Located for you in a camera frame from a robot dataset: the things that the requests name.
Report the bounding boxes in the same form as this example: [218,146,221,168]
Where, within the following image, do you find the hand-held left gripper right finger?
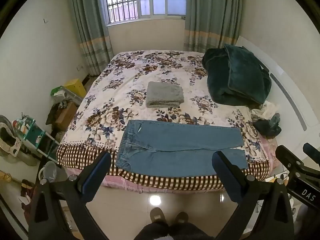
[212,151,296,240]

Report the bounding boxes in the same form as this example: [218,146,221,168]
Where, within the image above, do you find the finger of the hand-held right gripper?
[303,142,320,159]
[275,145,305,178]

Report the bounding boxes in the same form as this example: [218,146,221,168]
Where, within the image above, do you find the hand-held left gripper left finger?
[28,151,112,240]

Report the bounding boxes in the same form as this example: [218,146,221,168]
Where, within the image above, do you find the blue jeans pants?
[115,119,249,178]

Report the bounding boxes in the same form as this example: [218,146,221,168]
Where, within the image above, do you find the crumpled dark green cloth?
[252,113,282,139]

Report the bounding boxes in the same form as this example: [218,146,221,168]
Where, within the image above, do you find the crumpled white cloth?
[251,101,280,121]

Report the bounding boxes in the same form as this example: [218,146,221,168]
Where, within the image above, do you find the white headboard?
[236,35,320,161]

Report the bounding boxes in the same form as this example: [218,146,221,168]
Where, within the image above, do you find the grey slipper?
[149,207,166,223]
[174,211,189,225]

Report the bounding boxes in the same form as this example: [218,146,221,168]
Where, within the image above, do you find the dark red cloth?
[20,179,36,217]

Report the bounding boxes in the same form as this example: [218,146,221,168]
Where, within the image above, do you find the brown cardboard box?
[54,101,78,131]

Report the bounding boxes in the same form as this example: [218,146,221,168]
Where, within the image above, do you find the teal storage rack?
[16,116,61,161]

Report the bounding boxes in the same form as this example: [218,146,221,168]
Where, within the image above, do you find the yellow box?
[64,78,87,98]

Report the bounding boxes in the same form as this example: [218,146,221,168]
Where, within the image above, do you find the dark green plush blanket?
[202,43,272,105]

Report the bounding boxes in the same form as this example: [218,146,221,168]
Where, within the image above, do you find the green plastic bag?
[51,86,66,97]

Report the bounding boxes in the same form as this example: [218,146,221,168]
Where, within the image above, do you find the bed with floral sheet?
[57,50,278,193]

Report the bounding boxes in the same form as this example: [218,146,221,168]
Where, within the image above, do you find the folded grey towel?
[145,81,185,109]

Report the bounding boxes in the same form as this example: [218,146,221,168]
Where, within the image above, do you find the green striped curtain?
[183,0,243,52]
[67,0,114,77]

